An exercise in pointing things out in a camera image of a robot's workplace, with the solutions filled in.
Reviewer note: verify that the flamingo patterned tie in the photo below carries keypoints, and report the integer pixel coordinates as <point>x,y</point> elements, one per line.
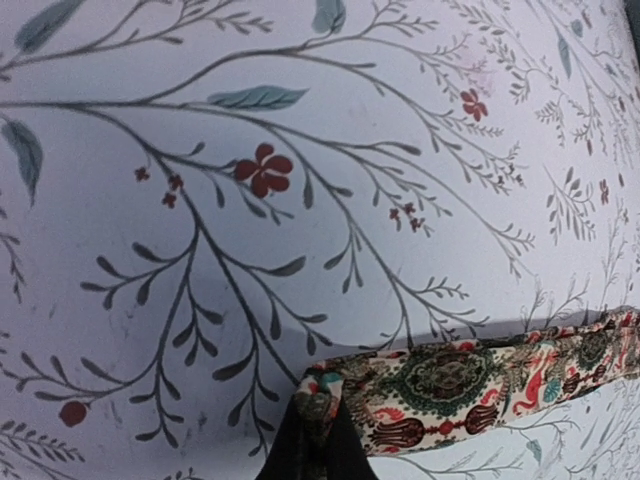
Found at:
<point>431,395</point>

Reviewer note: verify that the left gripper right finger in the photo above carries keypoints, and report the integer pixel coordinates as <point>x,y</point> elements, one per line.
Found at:
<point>344,456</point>

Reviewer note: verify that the floral patterned table mat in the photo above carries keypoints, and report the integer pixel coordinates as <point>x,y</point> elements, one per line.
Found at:
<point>201,200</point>

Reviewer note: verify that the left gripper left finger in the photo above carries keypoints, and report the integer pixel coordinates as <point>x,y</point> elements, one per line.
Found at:
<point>289,454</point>

